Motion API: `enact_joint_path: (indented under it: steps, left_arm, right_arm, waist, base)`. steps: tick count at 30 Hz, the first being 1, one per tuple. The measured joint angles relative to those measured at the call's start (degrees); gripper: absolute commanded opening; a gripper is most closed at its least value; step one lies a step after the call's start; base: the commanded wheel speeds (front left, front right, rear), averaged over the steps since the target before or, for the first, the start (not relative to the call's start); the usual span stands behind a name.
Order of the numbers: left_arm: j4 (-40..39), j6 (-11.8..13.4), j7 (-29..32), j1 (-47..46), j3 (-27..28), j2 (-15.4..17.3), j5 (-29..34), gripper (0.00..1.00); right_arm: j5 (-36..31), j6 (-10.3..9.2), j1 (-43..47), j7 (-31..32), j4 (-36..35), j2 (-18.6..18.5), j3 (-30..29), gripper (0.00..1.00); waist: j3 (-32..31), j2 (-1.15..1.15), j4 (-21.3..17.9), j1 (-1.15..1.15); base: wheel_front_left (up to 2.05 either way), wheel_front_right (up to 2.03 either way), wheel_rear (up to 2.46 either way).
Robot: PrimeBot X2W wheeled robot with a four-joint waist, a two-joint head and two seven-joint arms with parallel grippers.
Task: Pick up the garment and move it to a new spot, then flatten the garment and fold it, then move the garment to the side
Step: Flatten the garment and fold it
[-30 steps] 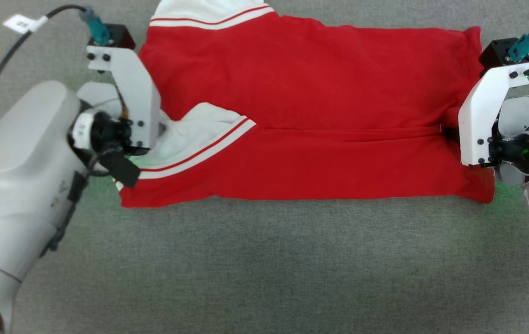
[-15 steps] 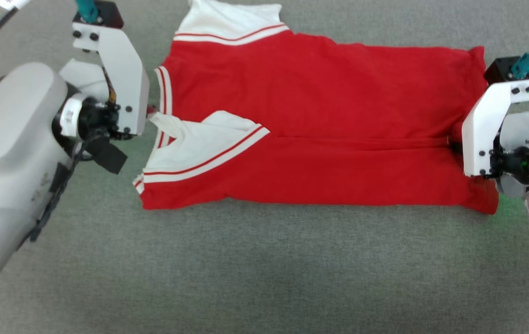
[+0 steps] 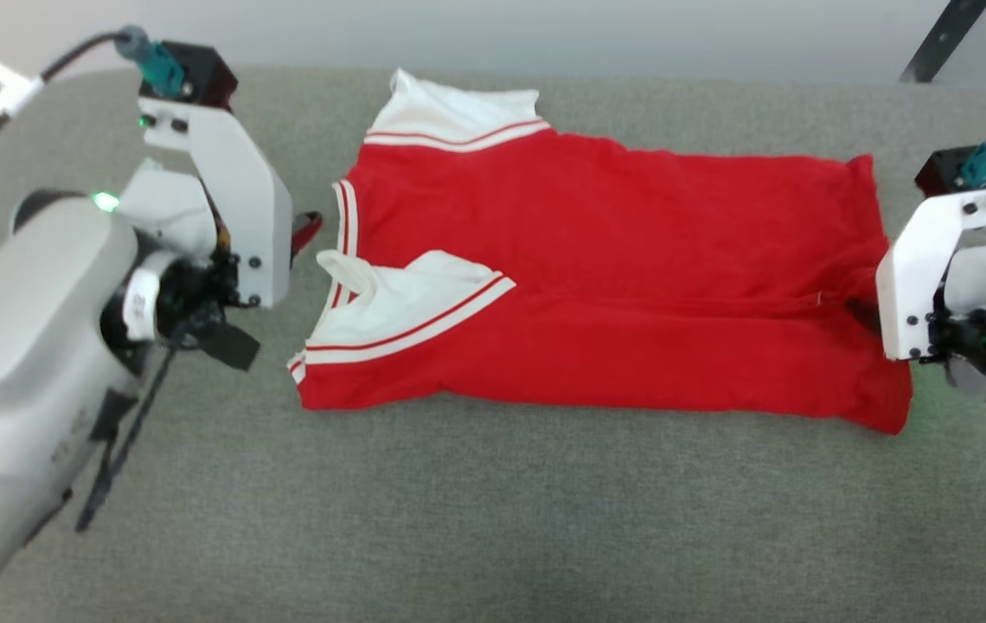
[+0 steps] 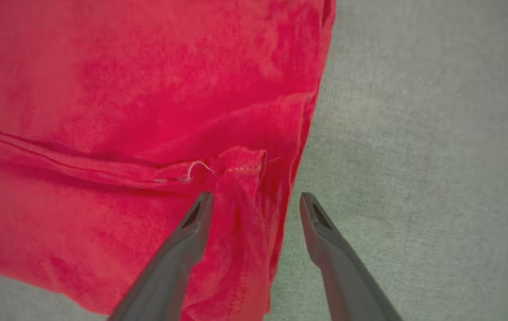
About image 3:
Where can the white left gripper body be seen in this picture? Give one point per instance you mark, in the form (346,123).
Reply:
(242,208)

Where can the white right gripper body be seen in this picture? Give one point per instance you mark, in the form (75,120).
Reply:
(917,277)

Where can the red white basketball jersey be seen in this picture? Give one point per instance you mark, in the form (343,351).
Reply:
(614,285)

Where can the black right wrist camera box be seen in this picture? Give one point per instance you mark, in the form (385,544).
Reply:
(938,173)

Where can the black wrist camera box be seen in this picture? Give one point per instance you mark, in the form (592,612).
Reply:
(938,173)
(203,73)

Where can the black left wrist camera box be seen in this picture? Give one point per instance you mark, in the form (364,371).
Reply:
(203,73)

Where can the black metal door bracket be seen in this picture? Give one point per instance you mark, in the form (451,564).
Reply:
(943,41)

